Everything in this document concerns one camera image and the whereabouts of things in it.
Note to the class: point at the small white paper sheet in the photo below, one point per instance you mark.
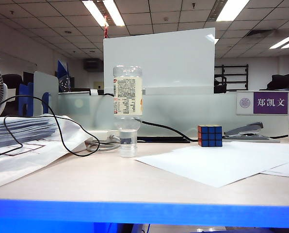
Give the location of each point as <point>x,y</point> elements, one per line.
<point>285,170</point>

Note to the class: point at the red Chinese knot ornament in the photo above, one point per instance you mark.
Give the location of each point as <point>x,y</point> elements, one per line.
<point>106,28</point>

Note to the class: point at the clear plastic bottle with label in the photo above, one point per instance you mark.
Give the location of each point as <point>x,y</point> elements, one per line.
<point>127,97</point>

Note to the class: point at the colourful Rubik's cube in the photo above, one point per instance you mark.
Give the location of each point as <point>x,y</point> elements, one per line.
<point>211,136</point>

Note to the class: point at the purple and white nameplate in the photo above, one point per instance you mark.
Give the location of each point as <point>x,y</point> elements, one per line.
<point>270,102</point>

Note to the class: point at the large white paper sheet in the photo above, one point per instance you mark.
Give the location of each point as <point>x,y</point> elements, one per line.
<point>207,162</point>

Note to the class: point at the stack of white printed papers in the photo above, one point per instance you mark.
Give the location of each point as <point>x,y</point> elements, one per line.
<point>20,131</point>

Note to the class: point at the white power strip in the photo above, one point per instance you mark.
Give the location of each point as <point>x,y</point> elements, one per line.
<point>98,134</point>

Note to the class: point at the grey stapler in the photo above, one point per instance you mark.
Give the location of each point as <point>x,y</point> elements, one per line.
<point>246,129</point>

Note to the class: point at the blue table edge strip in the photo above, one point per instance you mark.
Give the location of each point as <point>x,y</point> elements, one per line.
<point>144,213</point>

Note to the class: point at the black shelf rack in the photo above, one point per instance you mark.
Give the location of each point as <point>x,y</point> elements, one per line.
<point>231,77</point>

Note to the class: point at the white board panel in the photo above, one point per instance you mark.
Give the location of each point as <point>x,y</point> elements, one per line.
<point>159,60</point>

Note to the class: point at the single panel ceiling light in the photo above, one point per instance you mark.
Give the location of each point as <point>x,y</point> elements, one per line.
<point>231,11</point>

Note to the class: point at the distant twin ceiling light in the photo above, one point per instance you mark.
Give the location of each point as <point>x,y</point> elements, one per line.
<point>284,42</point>

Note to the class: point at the blue file holder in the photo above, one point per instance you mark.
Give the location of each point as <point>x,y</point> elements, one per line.
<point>25,99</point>

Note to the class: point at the blue triangular sign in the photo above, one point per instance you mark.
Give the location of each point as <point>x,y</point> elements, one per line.
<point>62,70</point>

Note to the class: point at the translucent plastic bag red print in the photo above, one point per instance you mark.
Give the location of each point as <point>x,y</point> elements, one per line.
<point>25,162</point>

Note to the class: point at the small frosted partition panel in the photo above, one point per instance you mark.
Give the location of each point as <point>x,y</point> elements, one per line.
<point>45,92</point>

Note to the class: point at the long frosted glass partition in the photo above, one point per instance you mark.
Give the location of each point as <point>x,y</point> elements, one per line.
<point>183,109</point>

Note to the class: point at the double tube ceiling light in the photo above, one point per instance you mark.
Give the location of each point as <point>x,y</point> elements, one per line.
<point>110,12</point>

